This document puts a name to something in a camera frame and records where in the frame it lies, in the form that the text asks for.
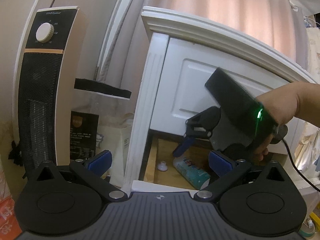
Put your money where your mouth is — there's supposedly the white supplement bottle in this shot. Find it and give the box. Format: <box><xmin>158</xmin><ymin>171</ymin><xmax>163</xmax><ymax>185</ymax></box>
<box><xmin>173</xmin><ymin>155</ymin><xmax>210</xmax><ymax>190</ymax></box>

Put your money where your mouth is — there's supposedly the white drawer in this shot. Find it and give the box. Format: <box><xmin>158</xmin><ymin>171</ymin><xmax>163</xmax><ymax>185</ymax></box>
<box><xmin>150</xmin><ymin>38</ymin><xmax>287</xmax><ymax>150</ymax></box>
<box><xmin>130</xmin><ymin>137</ymin><xmax>288</xmax><ymax>198</ymax></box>

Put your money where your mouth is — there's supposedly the person right hand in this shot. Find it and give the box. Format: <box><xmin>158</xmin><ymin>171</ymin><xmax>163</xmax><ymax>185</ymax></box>
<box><xmin>247</xmin><ymin>81</ymin><xmax>320</xmax><ymax>163</ymax></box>

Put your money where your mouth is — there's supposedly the small white knob piece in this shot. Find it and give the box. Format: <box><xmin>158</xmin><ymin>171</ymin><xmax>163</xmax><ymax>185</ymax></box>
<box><xmin>157</xmin><ymin>161</ymin><xmax>168</xmax><ymax>172</ymax></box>

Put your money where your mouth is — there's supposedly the white tote bag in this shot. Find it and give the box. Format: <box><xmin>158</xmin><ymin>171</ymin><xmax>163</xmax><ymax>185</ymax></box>
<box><xmin>96</xmin><ymin>125</ymin><xmax>132</xmax><ymax>187</ymax></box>

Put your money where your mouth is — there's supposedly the black printed snack bag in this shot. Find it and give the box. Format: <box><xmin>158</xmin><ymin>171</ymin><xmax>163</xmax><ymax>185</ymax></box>
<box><xmin>70</xmin><ymin>111</ymin><xmax>99</xmax><ymax>160</ymax></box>

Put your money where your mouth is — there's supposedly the floral beige hanging cloth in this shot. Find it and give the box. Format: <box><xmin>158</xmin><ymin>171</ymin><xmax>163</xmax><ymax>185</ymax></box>
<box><xmin>295</xmin><ymin>28</ymin><xmax>319</xmax><ymax>178</ymax></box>

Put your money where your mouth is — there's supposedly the white wooden nightstand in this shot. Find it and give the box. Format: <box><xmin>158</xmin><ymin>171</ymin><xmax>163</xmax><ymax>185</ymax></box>
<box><xmin>123</xmin><ymin>6</ymin><xmax>315</xmax><ymax>192</ymax></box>

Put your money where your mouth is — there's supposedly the green tape roll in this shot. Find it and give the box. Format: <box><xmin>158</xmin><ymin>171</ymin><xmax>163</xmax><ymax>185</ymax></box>
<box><xmin>299</xmin><ymin>224</ymin><xmax>316</xmax><ymax>239</ymax></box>

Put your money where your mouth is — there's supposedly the red printed bag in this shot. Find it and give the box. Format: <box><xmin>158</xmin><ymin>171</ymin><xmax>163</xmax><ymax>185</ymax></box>
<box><xmin>0</xmin><ymin>197</ymin><xmax>22</xmax><ymax>240</ymax></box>

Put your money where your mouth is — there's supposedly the beige tower heater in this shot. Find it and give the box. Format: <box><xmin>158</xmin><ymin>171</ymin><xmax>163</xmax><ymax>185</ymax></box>
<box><xmin>14</xmin><ymin>6</ymin><xmax>87</xmax><ymax>173</ymax></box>

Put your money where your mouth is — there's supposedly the pink curtain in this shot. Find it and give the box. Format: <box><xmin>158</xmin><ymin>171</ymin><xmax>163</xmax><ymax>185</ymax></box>
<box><xmin>113</xmin><ymin>0</ymin><xmax>308</xmax><ymax>96</ymax></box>

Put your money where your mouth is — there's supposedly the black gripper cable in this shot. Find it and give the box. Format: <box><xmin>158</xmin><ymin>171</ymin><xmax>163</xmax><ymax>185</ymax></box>
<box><xmin>281</xmin><ymin>138</ymin><xmax>320</xmax><ymax>193</ymax></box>

